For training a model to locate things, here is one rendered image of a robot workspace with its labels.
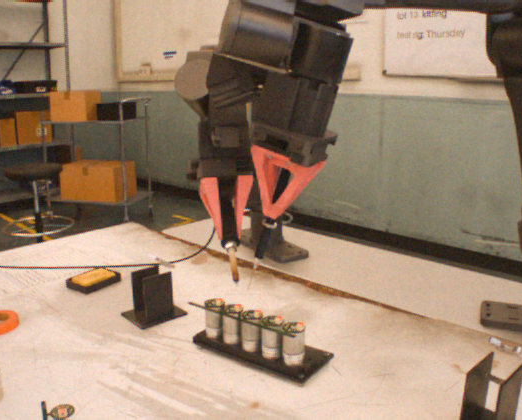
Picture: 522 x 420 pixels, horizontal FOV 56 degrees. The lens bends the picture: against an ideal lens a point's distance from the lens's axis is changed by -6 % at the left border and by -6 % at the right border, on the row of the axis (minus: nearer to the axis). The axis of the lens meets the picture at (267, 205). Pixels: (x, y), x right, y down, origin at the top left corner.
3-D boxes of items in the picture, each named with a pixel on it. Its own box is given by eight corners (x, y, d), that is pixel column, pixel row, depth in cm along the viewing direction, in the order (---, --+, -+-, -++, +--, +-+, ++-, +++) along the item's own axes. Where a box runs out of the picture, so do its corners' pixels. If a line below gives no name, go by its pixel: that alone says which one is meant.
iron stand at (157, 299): (175, 341, 72) (204, 279, 74) (127, 324, 66) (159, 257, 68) (152, 327, 76) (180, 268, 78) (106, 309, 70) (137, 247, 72)
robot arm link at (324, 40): (278, 81, 48) (299, 9, 46) (266, 72, 53) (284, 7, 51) (344, 98, 50) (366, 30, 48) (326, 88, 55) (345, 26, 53)
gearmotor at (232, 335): (232, 339, 63) (231, 301, 62) (248, 345, 62) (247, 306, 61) (219, 347, 61) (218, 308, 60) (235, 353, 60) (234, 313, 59)
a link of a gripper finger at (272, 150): (232, 209, 55) (256, 124, 52) (259, 196, 62) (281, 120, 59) (290, 234, 53) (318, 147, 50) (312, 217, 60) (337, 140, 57)
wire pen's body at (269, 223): (262, 262, 58) (292, 170, 54) (249, 256, 58) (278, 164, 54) (267, 257, 59) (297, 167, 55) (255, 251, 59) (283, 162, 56)
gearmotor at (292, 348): (289, 359, 58) (290, 319, 57) (308, 365, 57) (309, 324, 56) (277, 368, 57) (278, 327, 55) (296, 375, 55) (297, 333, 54)
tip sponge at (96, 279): (100, 273, 88) (99, 265, 87) (122, 280, 85) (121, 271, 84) (65, 287, 82) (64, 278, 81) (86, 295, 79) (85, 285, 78)
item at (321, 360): (192, 348, 63) (191, 340, 63) (228, 327, 69) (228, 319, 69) (302, 390, 54) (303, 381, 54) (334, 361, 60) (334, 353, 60)
